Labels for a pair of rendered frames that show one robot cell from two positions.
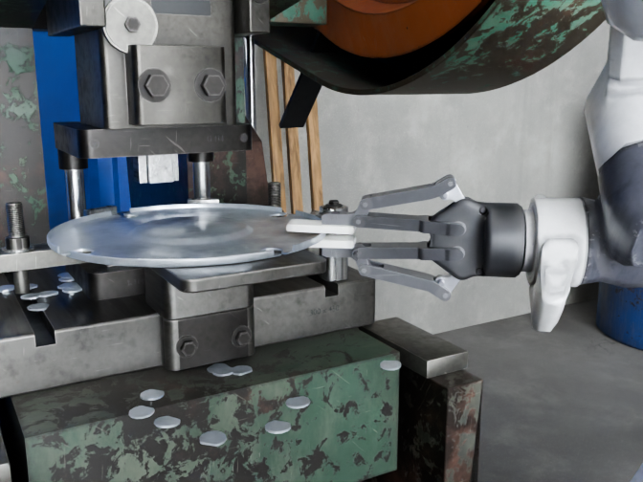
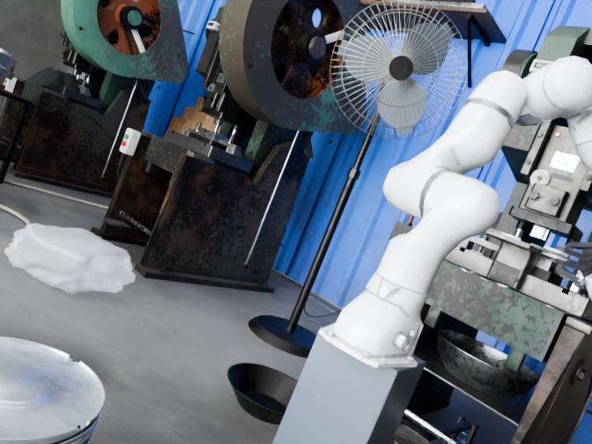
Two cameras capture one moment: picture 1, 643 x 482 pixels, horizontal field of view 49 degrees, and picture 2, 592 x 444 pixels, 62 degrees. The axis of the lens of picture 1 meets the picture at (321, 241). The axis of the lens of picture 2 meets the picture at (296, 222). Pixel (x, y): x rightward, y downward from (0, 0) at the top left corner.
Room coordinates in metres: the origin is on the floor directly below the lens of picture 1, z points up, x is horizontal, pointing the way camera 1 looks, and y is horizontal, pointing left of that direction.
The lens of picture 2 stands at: (-0.43, -1.04, 0.71)
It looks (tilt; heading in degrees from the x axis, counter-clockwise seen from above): 5 degrees down; 69
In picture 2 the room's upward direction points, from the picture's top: 22 degrees clockwise
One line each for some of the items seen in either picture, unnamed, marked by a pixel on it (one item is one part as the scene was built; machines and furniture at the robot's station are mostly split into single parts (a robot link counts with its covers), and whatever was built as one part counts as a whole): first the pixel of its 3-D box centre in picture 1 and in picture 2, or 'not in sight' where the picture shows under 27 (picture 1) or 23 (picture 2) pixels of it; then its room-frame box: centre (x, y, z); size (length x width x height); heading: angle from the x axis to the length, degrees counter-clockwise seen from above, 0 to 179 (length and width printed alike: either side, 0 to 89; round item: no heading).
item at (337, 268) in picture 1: (333, 239); (580, 277); (0.83, -0.01, 0.75); 0.03 x 0.03 x 0.10; 30
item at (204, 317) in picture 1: (210, 300); (510, 262); (0.70, 0.11, 0.72); 0.25 x 0.14 x 0.14; 30
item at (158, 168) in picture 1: (157, 165); (540, 233); (0.84, 0.20, 0.84); 0.05 x 0.03 x 0.04; 120
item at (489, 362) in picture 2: not in sight; (481, 366); (0.85, 0.20, 0.36); 0.34 x 0.34 x 0.10
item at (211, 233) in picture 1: (191, 230); (523, 243); (0.74, 0.14, 0.78); 0.29 x 0.29 x 0.01
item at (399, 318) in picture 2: not in sight; (380, 314); (0.13, -0.21, 0.52); 0.22 x 0.19 x 0.14; 37
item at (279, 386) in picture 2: not in sight; (268, 396); (0.23, 0.33, 0.04); 0.30 x 0.30 x 0.07
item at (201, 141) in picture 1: (152, 146); (543, 227); (0.85, 0.20, 0.86); 0.20 x 0.16 x 0.05; 120
